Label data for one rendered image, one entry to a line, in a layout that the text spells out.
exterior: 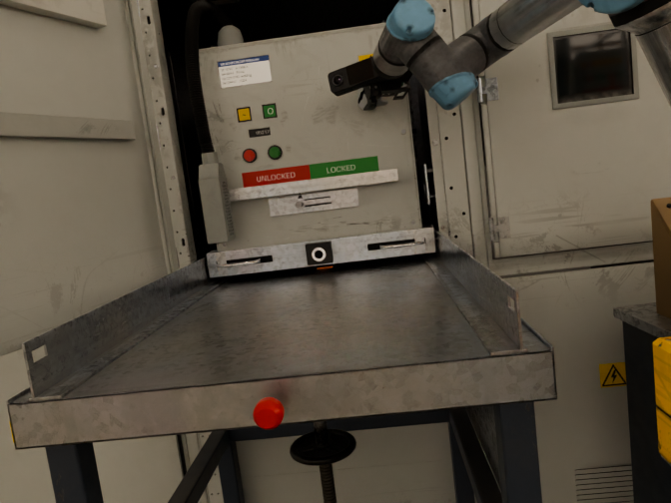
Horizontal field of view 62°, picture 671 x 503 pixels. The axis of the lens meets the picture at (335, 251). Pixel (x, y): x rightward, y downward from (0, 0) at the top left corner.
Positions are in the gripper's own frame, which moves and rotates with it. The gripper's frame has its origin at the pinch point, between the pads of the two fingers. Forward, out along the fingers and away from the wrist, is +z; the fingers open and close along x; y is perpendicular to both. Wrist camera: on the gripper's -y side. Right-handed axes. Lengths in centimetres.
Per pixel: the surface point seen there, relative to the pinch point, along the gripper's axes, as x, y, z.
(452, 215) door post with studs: -28.3, 16.5, 0.0
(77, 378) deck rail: -49, -54, -41
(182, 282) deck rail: -34, -44, 3
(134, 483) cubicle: -77, -64, 34
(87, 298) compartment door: -35, -62, 0
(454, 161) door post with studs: -16.9, 18.1, -3.4
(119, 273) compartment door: -30, -57, 7
